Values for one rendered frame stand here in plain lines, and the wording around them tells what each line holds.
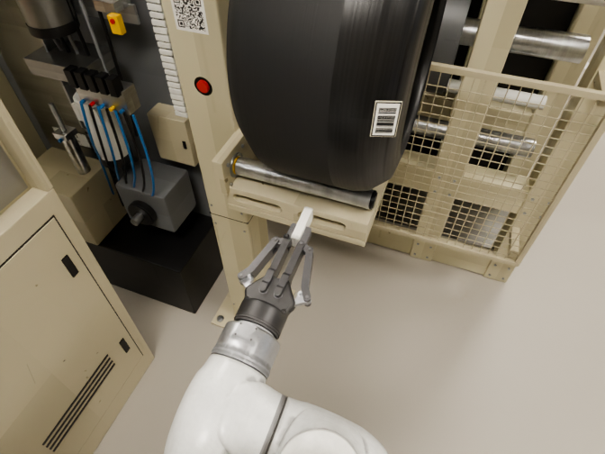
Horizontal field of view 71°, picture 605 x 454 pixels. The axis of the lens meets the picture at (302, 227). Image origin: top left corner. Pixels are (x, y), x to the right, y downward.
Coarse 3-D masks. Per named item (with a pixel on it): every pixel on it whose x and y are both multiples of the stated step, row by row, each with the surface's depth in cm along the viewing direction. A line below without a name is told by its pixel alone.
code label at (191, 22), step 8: (176, 0) 84; (184, 0) 83; (192, 0) 82; (200, 0) 82; (176, 8) 85; (184, 8) 84; (192, 8) 84; (200, 8) 83; (176, 16) 86; (184, 16) 86; (192, 16) 85; (200, 16) 84; (176, 24) 88; (184, 24) 87; (192, 24) 86; (200, 24) 86; (200, 32) 87; (208, 32) 86
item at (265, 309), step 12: (252, 288) 68; (288, 288) 67; (252, 300) 64; (264, 300) 66; (276, 300) 66; (288, 300) 66; (240, 312) 64; (252, 312) 62; (264, 312) 63; (276, 312) 63; (288, 312) 66; (264, 324) 62; (276, 324) 63; (276, 336) 64
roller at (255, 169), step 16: (240, 160) 101; (256, 160) 101; (256, 176) 100; (272, 176) 99; (288, 176) 98; (304, 192) 98; (320, 192) 96; (336, 192) 95; (352, 192) 94; (368, 192) 94; (368, 208) 96
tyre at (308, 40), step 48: (240, 0) 62; (288, 0) 60; (336, 0) 58; (384, 0) 56; (432, 0) 62; (240, 48) 65; (288, 48) 62; (336, 48) 60; (384, 48) 58; (432, 48) 99; (240, 96) 70; (288, 96) 66; (336, 96) 63; (384, 96) 62; (288, 144) 73; (336, 144) 69; (384, 144) 69
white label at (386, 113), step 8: (376, 104) 62; (384, 104) 62; (392, 104) 62; (400, 104) 62; (376, 112) 63; (384, 112) 63; (392, 112) 63; (400, 112) 63; (376, 120) 64; (384, 120) 64; (392, 120) 64; (376, 128) 65; (384, 128) 65; (392, 128) 65; (376, 136) 66; (384, 136) 66; (392, 136) 66
